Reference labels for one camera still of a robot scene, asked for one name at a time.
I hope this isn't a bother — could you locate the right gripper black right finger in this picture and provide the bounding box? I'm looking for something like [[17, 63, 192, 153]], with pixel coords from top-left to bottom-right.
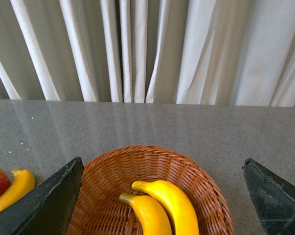
[[243, 158, 295, 235]]

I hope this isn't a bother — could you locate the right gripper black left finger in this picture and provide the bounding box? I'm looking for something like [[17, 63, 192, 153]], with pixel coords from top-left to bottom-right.
[[0, 157, 84, 235]]

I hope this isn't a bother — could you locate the yellow banana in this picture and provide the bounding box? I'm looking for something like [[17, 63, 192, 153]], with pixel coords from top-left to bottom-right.
[[132, 180, 200, 235], [0, 168, 36, 212], [119, 192, 173, 235]]

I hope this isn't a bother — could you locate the right brown wicker basket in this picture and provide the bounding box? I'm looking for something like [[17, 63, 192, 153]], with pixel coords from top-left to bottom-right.
[[67, 145, 235, 235]]

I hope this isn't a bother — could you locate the yellow banana in basket front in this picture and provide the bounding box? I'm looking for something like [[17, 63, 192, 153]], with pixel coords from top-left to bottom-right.
[[119, 192, 173, 235]]

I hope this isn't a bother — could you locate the white pleated curtain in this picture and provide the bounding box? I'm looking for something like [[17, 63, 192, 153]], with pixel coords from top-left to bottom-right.
[[0, 0, 295, 107]]

